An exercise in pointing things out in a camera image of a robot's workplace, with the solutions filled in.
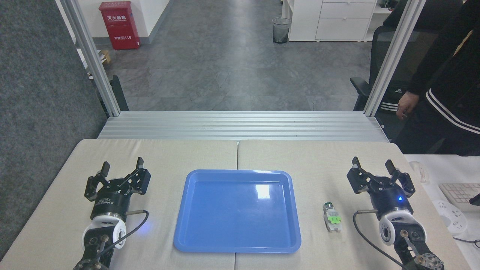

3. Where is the black office chair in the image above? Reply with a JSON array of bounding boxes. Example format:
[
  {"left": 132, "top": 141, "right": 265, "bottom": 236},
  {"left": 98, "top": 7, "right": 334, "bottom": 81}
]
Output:
[{"left": 350, "top": 25, "right": 447, "bottom": 113}]

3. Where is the white drawer cabinet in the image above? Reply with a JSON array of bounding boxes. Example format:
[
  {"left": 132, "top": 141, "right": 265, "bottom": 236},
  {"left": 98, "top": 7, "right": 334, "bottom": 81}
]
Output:
[{"left": 287, "top": 0, "right": 377, "bottom": 42}]

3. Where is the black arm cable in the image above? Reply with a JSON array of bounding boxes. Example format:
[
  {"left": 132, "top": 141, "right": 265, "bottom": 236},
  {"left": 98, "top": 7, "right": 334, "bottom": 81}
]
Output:
[
  {"left": 94, "top": 209, "right": 150, "bottom": 263},
  {"left": 353, "top": 209, "right": 407, "bottom": 270}
]

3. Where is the person's hand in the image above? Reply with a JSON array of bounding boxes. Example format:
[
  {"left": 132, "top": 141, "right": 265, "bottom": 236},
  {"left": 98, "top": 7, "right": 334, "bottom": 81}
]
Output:
[{"left": 396, "top": 92, "right": 420, "bottom": 121}]

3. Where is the white computer mouse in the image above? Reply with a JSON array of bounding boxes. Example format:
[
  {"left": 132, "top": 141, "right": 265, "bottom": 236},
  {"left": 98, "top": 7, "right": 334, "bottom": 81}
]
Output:
[{"left": 409, "top": 161, "right": 428, "bottom": 183}]

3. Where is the wire mesh waste bin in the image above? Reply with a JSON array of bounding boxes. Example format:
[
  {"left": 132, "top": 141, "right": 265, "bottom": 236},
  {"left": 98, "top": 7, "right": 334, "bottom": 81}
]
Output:
[{"left": 272, "top": 17, "right": 291, "bottom": 44}]

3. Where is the white side table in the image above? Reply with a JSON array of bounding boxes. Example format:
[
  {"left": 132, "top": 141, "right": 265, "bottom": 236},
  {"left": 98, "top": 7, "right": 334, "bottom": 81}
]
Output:
[{"left": 403, "top": 154, "right": 480, "bottom": 270}]

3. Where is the black power strip cable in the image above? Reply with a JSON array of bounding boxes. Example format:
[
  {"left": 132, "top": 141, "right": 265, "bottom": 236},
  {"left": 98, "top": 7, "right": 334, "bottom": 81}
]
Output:
[{"left": 453, "top": 236, "right": 480, "bottom": 249}]

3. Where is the silver aluminium profile platform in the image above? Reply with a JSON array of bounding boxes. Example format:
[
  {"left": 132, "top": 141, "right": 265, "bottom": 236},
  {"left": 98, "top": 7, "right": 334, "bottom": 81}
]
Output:
[{"left": 97, "top": 111, "right": 389, "bottom": 142}]

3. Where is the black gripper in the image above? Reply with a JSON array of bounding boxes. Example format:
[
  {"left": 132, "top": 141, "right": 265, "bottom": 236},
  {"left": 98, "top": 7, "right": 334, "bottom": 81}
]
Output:
[
  {"left": 346, "top": 156, "right": 416, "bottom": 220},
  {"left": 84, "top": 157, "right": 152, "bottom": 222}
]

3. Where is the white keyboard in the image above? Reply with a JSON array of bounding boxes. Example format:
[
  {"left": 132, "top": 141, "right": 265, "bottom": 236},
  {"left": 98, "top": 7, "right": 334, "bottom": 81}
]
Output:
[{"left": 438, "top": 183, "right": 480, "bottom": 212}]

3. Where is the red fire extinguisher box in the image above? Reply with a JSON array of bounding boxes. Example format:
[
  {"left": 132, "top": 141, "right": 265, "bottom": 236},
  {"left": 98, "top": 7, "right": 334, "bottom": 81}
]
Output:
[{"left": 99, "top": 1, "right": 141, "bottom": 51}]

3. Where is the white power strip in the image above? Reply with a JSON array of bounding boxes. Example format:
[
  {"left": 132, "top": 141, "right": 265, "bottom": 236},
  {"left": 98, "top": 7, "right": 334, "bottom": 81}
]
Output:
[{"left": 431, "top": 199, "right": 468, "bottom": 236}]

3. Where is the grey partition panel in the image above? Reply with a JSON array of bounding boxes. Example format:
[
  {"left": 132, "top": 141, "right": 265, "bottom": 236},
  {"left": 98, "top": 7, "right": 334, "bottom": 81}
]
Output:
[{"left": 0, "top": 0, "right": 109, "bottom": 259}]

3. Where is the silver aluminium post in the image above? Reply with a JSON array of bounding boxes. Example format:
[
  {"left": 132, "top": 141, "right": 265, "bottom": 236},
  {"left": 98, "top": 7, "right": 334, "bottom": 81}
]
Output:
[
  {"left": 363, "top": 0, "right": 427, "bottom": 117},
  {"left": 56, "top": 0, "right": 121, "bottom": 117}
]

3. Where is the black garment with white stripes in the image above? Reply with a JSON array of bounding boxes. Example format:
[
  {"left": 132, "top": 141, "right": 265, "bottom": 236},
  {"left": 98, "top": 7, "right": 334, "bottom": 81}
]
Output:
[{"left": 379, "top": 85, "right": 409, "bottom": 113}]

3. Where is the blue plastic tray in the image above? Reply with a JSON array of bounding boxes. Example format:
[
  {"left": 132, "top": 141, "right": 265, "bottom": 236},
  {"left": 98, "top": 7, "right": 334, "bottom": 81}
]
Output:
[{"left": 173, "top": 169, "right": 302, "bottom": 253}]

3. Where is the person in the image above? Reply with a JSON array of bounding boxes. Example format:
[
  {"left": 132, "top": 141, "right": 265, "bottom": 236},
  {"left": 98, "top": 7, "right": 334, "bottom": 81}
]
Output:
[{"left": 383, "top": 0, "right": 480, "bottom": 156}]

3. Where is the black chair part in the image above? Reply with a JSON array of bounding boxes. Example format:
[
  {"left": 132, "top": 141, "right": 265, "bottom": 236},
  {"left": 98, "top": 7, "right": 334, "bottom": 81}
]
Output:
[{"left": 97, "top": 75, "right": 130, "bottom": 113}]

